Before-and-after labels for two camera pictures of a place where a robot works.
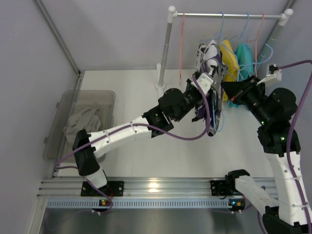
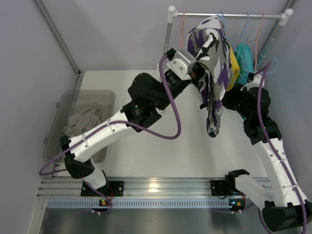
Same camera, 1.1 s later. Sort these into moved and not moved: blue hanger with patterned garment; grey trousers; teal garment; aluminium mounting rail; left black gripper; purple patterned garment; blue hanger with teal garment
Moved: left black gripper; purple patterned garment; blue hanger with patterned garment
Not moved: teal garment; blue hanger with teal garment; grey trousers; aluminium mounting rail
